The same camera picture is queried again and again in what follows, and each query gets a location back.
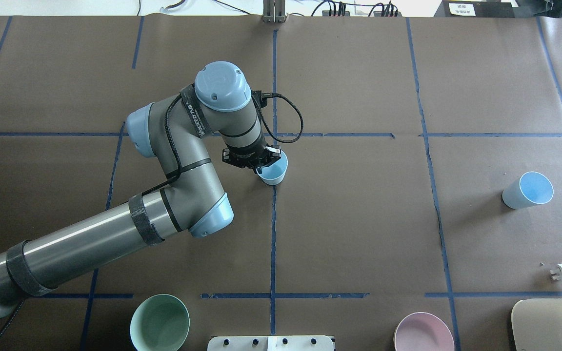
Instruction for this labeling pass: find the cream toaster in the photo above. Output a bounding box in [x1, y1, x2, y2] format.
[510, 298, 562, 351]

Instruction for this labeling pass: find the black box with label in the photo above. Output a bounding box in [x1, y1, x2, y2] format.
[433, 0, 515, 18]

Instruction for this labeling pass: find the green bowl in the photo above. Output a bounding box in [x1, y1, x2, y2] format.
[129, 294, 190, 351]

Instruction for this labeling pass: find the pink bowl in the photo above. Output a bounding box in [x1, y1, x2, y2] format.
[393, 312, 455, 351]

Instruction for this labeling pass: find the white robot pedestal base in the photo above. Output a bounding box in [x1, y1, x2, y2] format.
[207, 335, 336, 351]

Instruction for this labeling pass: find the light blue cup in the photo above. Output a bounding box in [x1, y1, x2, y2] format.
[502, 172, 555, 210]
[257, 151, 288, 186]

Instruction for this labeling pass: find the aluminium frame post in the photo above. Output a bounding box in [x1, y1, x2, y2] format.
[262, 0, 287, 23]

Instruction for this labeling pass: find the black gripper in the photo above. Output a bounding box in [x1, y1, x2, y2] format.
[221, 145, 281, 177]

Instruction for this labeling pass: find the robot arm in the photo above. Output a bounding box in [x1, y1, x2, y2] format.
[0, 61, 281, 319]

